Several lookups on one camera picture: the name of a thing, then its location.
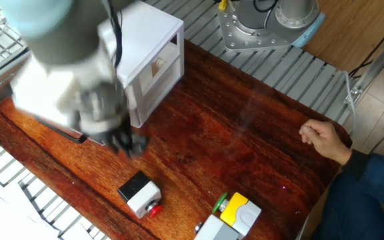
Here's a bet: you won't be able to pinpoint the yellow box with green button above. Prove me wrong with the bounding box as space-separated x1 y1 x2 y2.
211 191 263 239

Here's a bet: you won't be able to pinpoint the black floor cables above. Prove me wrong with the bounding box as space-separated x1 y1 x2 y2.
347 13 384 80

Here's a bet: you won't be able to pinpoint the white paper sheet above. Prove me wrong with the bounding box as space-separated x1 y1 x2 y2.
0 168 60 240

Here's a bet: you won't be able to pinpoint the white grey push-button box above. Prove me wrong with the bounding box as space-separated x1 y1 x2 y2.
193 214 243 240

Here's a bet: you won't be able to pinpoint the person in dark blue jacket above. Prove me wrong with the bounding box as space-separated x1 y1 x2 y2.
310 149 384 240

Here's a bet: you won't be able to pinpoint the white drawer with black handle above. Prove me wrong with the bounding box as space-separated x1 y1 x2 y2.
33 115 105 147

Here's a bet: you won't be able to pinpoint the white plastic drawer cabinet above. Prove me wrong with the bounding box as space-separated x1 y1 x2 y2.
97 0 185 129

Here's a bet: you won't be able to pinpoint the person's right hand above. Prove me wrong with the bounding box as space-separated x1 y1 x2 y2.
298 119 353 166

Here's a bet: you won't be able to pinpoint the glossy wood grain table mat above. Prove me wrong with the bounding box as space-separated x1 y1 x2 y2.
0 38 353 240

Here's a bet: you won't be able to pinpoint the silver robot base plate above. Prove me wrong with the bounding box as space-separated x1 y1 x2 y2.
216 1 291 53

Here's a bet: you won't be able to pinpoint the aluminium frame leg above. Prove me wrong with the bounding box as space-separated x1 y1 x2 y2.
346 21 384 105

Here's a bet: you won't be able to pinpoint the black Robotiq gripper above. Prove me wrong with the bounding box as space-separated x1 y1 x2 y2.
102 121 151 159

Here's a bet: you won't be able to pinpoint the right forearm in dark sleeve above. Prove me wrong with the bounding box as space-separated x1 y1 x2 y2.
340 149 384 215

